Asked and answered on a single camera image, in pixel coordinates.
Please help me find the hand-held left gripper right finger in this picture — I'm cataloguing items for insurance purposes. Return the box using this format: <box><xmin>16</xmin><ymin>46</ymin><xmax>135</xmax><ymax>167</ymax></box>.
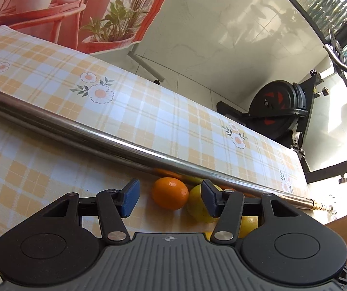
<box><xmin>200</xmin><ymin>179</ymin><xmax>302</xmax><ymax>245</ymax></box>

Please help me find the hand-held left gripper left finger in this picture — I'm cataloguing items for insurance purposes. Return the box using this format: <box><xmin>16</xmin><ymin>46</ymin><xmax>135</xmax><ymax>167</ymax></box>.
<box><xmin>40</xmin><ymin>178</ymin><xmax>141</xmax><ymax>245</ymax></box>

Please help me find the yellow-green lemon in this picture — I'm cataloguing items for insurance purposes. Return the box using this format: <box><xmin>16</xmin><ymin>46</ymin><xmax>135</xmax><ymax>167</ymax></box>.
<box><xmin>186</xmin><ymin>184</ymin><xmax>223</xmax><ymax>224</ymax></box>

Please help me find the orange mandarin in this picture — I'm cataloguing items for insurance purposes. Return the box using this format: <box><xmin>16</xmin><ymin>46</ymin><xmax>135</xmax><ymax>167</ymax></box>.
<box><xmin>151</xmin><ymin>177</ymin><xmax>190</xmax><ymax>211</ymax></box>

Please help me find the yellow fruit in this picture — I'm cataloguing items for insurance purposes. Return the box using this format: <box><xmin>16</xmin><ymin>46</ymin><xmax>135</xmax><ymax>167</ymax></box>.
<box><xmin>205</xmin><ymin>215</ymin><xmax>260</xmax><ymax>239</ymax></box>

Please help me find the long steel pole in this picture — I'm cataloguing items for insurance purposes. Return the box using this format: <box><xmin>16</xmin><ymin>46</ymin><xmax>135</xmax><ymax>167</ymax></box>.
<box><xmin>0</xmin><ymin>82</ymin><xmax>334</xmax><ymax>212</ymax></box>

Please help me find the yellow checked floral tablecloth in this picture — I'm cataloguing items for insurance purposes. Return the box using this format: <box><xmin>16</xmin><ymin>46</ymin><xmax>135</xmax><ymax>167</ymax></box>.
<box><xmin>0</xmin><ymin>24</ymin><xmax>311</xmax><ymax>283</ymax></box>

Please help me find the black exercise bike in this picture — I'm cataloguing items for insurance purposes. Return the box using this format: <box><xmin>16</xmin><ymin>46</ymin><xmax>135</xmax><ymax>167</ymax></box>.
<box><xmin>216</xmin><ymin>28</ymin><xmax>347</xmax><ymax>193</ymax></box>

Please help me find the grey backdrop stand leg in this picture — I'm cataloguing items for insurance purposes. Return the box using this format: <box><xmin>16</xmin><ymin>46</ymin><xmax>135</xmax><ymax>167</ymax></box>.
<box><xmin>127</xmin><ymin>40</ymin><xmax>165</xmax><ymax>85</ymax></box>

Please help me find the potted plants backdrop poster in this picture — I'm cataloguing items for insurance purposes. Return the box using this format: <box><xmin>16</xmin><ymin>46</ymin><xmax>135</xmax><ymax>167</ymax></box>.
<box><xmin>0</xmin><ymin>0</ymin><xmax>173</xmax><ymax>56</ymax></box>

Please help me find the dark-framed window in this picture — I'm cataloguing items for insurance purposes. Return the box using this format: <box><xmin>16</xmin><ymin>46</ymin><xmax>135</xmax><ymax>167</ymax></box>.
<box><xmin>264</xmin><ymin>0</ymin><xmax>347</xmax><ymax>92</ymax></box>

